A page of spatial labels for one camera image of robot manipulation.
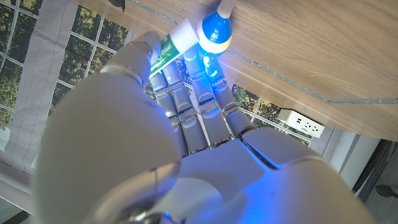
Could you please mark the white green chisel marker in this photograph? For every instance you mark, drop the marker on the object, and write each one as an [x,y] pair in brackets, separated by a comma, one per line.
[174,46]

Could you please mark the colourful striped wooden maraca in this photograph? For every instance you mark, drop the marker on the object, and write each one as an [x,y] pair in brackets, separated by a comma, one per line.
[214,31]

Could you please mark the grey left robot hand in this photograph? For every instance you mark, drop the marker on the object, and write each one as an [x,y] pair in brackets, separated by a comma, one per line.
[124,140]

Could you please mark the white power strip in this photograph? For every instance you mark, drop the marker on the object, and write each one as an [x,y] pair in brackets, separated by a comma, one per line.
[300,123]

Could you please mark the black hair claw clip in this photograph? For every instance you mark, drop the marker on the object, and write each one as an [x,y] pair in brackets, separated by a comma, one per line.
[118,3]

